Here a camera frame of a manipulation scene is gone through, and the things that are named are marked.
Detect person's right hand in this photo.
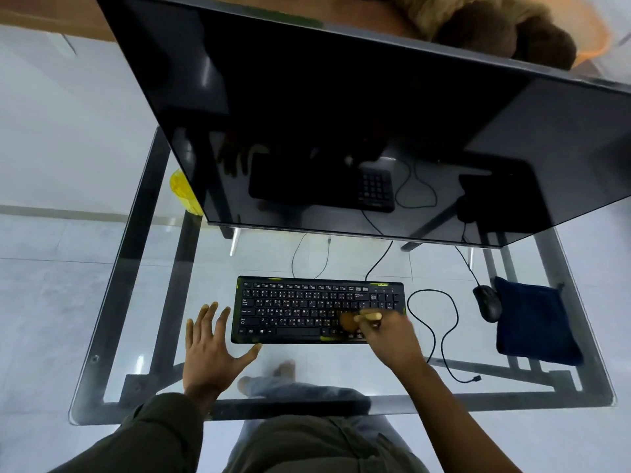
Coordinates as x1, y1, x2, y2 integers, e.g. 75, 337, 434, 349
358, 307, 427, 378

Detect thin black loose cable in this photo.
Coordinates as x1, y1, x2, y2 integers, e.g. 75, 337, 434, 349
291, 233, 332, 281

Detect dark blue cloth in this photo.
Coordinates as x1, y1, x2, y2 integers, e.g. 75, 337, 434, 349
494, 276, 585, 368

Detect person's legs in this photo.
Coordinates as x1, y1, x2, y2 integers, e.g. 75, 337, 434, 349
222, 360, 430, 473

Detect black computer mouse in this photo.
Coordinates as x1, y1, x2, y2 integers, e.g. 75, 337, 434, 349
472, 284, 503, 324

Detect person's left hand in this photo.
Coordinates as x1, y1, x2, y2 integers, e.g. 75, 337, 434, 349
182, 302, 264, 405

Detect brown wooden cabinet top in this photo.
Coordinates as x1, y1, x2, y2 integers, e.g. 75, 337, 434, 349
0, 0, 425, 44

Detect yellow handled brush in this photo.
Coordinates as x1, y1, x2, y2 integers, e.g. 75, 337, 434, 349
339, 311, 383, 334

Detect glass desk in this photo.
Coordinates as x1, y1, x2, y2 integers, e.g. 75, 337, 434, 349
68, 126, 617, 427

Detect black keyboard cable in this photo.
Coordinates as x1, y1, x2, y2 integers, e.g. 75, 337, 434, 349
364, 240, 483, 385

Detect brown plush toy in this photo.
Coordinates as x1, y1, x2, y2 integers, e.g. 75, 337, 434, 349
350, 0, 578, 72

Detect person's right forearm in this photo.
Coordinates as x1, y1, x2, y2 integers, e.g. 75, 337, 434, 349
394, 361, 523, 473

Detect black mouse cable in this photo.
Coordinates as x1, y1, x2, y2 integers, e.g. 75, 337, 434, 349
453, 246, 482, 287

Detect orange bowl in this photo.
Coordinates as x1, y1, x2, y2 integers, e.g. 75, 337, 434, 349
557, 0, 615, 64

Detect yellow plastic cup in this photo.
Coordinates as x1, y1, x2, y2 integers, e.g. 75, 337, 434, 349
169, 168, 205, 216

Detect person's left forearm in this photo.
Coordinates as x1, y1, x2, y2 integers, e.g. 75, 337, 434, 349
183, 386, 220, 419

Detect black keyboard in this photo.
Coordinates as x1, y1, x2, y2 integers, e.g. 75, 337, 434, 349
230, 275, 407, 346

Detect clear plastic container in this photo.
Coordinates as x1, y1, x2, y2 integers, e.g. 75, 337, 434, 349
589, 0, 631, 87

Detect black monitor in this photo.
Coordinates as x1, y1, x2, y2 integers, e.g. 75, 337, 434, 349
93, 0, 631, 248

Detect white wall plug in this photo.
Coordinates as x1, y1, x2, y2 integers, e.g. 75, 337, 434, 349
49, 33, 79, 57

